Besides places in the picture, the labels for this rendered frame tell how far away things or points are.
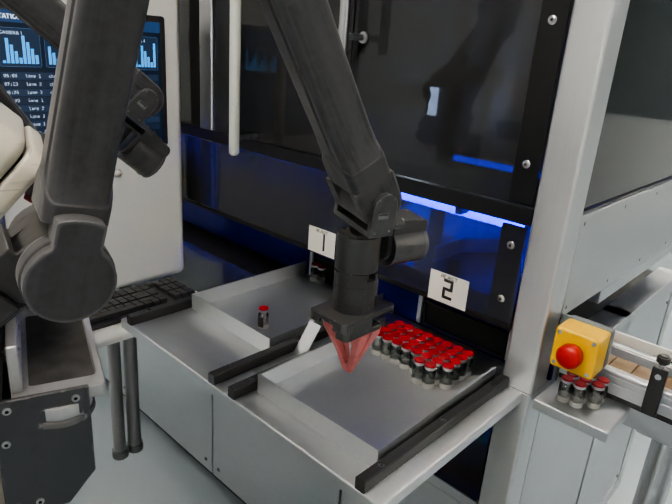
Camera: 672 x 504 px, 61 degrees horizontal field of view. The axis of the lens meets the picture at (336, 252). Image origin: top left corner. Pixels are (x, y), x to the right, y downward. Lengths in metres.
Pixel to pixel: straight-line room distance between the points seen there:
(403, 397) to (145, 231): 0.87
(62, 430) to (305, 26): 0.53
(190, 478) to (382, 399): 1.29
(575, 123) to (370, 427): 0.56
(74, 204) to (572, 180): 0.72
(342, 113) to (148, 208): 1.03
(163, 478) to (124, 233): 0.97
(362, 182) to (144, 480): 1.72
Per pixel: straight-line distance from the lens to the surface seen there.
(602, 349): 1.03
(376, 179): 0.67
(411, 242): 0.76
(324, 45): 0.59
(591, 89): 0.96
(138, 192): 1.56
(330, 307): 0.76
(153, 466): 2.26
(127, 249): 1.59
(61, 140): 0.52
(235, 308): 1.29
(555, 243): 1.00
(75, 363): 0.81
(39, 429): 0.77
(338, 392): 1.01
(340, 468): 0.87
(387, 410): 0.99
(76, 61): 0.51
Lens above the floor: 1.44
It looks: 20 degrees down
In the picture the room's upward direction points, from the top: 4 degrees clockwise
